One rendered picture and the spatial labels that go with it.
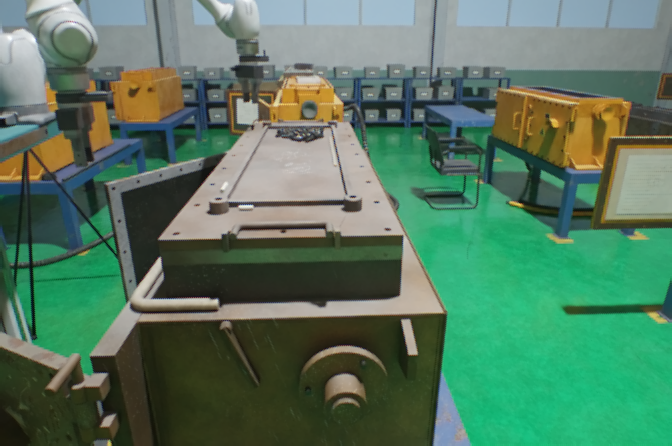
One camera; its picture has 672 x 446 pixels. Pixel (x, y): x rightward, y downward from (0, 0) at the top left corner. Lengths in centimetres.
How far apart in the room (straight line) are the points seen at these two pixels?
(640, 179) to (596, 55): 968
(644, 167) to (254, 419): 257
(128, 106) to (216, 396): 658
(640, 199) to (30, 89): 302
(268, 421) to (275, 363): 14
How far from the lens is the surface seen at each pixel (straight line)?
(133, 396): 89
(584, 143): 457
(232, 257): 82
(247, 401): 94
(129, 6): 1114
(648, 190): 307
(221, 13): 192
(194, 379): 92
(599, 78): 1270
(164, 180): 188
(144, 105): 722
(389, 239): 80
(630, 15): 1312
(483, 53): 1119
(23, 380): 93
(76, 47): 105
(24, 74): 167
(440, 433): 144
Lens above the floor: 169
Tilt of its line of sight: 19 degrees down
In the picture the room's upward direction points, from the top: straight up
